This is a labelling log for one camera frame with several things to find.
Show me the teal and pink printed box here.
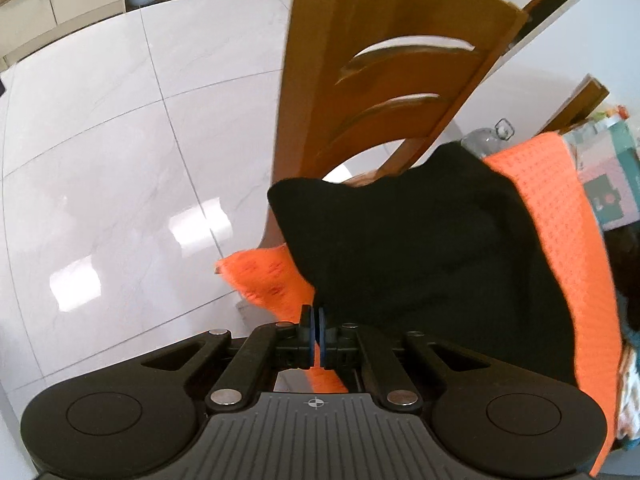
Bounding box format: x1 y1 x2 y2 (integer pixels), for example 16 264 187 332
562 107 640 232

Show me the black garment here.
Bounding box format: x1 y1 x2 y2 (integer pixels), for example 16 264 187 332
267 141 581 386

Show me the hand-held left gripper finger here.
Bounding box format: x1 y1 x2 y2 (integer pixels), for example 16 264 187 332
318 306 493 409
141 305 317 409

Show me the white cloth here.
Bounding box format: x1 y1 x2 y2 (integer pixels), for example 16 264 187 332
615 346 640 442

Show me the orange waffle tablecloth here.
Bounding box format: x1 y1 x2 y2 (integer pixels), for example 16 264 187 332
214 131 623 480

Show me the teal knit sweater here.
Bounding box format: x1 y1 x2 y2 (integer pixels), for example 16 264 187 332
617 290 640 346

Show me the beige floor cabinet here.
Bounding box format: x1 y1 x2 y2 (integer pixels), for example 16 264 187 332
0 0 127 61

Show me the clear plastic bottle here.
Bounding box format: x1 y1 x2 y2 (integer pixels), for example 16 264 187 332
460 117 516 157

